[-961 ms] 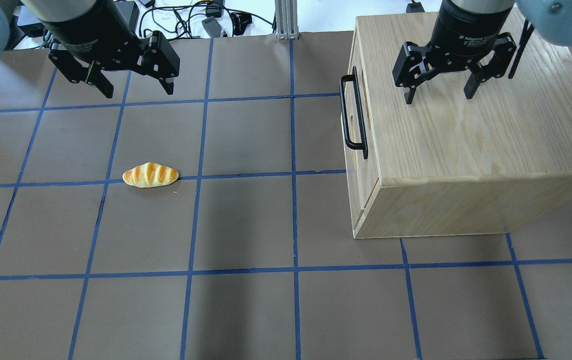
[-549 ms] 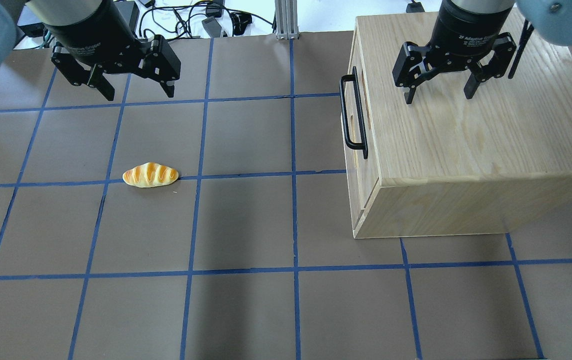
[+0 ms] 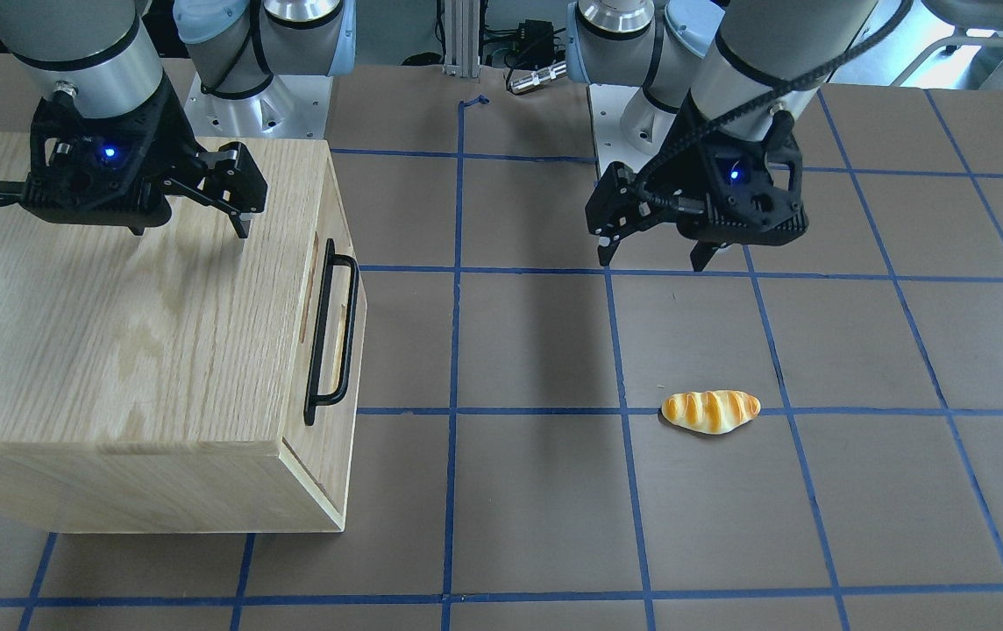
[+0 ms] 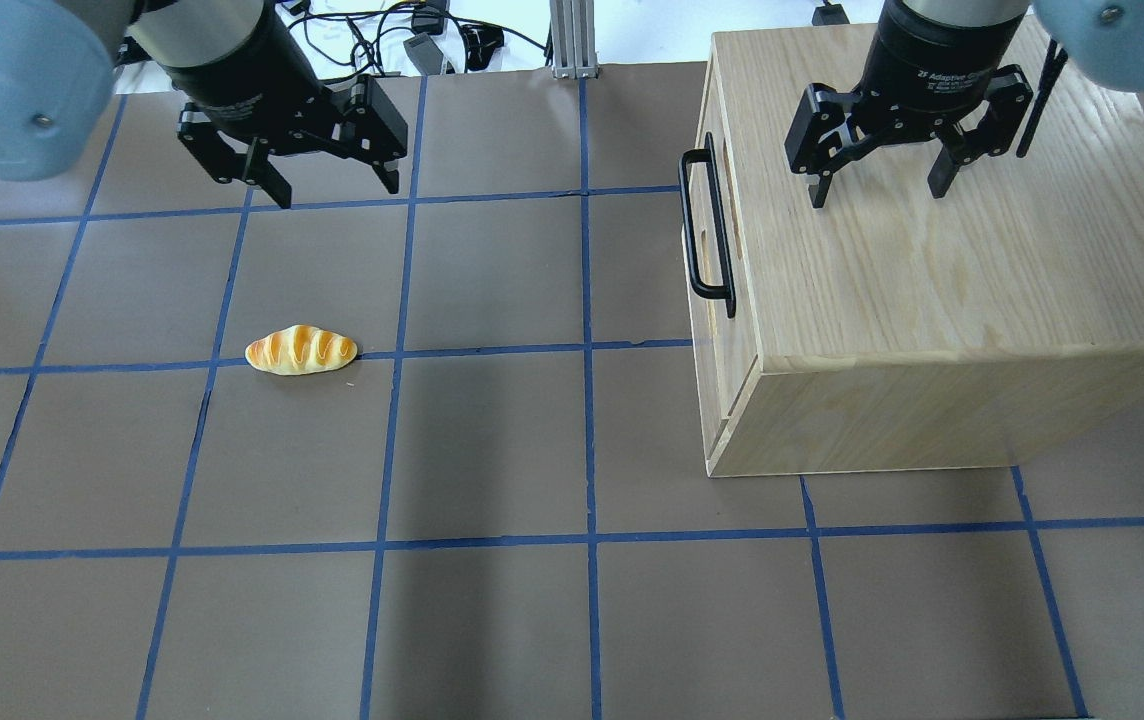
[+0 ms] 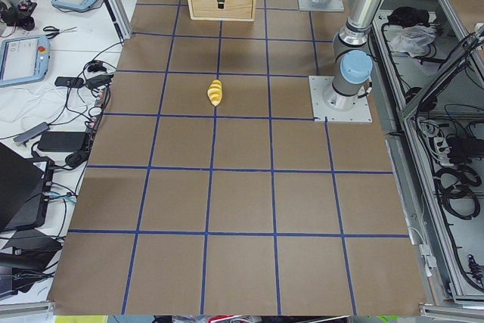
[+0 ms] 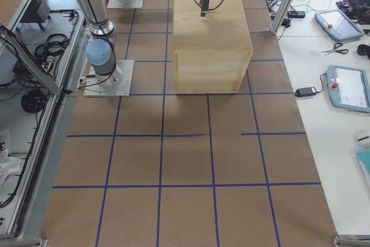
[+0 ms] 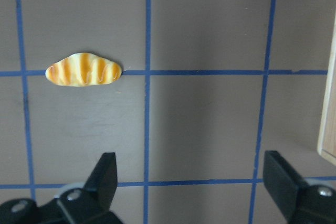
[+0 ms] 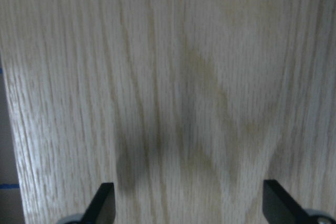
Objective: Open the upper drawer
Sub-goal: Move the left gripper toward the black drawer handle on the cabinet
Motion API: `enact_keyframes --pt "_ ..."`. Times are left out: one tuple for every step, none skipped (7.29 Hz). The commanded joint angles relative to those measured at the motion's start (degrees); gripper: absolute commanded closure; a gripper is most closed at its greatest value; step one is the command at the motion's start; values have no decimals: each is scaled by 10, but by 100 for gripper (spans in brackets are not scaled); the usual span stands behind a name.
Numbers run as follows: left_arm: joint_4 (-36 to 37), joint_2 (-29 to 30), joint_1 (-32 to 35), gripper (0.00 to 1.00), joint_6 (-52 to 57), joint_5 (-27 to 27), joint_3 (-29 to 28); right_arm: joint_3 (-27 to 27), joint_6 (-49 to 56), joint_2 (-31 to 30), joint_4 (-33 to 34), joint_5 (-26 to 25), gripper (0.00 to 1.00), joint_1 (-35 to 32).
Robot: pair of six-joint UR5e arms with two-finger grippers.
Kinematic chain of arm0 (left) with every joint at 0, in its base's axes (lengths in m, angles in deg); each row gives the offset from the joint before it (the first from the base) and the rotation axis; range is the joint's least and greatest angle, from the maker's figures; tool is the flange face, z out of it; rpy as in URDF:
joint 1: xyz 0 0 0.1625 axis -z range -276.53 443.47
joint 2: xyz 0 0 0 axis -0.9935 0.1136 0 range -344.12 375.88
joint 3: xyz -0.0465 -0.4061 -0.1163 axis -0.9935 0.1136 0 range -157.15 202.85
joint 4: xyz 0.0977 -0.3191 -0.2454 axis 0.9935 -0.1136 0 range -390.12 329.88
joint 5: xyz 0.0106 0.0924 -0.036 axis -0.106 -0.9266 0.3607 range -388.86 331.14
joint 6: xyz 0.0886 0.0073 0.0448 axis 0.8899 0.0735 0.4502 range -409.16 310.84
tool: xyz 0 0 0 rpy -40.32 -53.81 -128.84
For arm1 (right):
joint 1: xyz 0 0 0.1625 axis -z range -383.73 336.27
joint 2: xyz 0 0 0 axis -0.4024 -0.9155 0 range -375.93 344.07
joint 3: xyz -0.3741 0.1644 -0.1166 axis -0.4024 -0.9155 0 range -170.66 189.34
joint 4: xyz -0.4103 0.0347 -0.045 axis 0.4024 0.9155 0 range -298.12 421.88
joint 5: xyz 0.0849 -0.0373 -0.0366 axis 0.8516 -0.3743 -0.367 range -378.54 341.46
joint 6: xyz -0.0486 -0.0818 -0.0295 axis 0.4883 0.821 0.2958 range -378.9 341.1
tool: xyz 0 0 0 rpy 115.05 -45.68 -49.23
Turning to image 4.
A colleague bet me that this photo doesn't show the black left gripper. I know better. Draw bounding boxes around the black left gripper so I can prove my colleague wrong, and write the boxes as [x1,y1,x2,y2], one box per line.
[162,10,410,209]

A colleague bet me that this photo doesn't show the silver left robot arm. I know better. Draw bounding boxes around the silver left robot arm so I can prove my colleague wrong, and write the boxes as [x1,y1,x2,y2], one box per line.
[0,1,410,209]

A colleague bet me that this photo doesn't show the yellow striped bread roll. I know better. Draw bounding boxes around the yellow striped bread roll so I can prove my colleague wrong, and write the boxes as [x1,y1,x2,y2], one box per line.
[244,324,360,377]

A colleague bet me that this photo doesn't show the black metal drawer handle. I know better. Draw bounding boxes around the black metal drawer handle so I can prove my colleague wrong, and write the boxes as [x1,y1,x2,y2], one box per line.
[680,132,738,321]

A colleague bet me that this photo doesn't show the light wooden drawer cabinet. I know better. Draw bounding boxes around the light wooden drawer cabinet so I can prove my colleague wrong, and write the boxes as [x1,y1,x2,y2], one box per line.
[688,24,1144,477]

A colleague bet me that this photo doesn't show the black power adapter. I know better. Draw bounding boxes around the black power adapter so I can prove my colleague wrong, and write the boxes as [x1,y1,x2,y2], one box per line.
[403,33,456,76]

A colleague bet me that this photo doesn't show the aluminium frame post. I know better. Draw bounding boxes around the aluminium frame post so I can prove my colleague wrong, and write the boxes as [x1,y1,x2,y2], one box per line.
[548,0,599,79]

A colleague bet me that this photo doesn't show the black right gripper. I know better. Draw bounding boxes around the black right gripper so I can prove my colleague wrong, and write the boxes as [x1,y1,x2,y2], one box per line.
[784,1,1033,209]

